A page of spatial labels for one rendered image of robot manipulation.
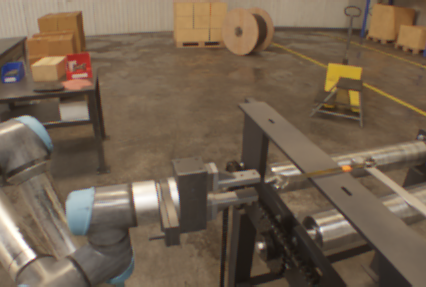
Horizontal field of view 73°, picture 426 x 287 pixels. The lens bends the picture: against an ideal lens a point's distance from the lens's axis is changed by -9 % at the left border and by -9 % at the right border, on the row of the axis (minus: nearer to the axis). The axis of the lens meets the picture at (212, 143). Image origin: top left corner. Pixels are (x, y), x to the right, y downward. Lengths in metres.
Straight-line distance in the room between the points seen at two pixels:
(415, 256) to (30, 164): 0.78
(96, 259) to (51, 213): 0.27
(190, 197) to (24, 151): 0.43
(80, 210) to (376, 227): 0.48
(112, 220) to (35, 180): 0.33
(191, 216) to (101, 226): 0.15
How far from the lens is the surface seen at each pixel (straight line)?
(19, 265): 0.59
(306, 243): 0.84
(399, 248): 0.56
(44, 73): 2.94
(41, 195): 0.81
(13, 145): 0.81
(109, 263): 0.58
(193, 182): 0.52
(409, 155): 1.53
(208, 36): 7.86
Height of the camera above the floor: 1.51
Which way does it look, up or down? 28 degrees down
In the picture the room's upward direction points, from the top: 1 degrees clockwise
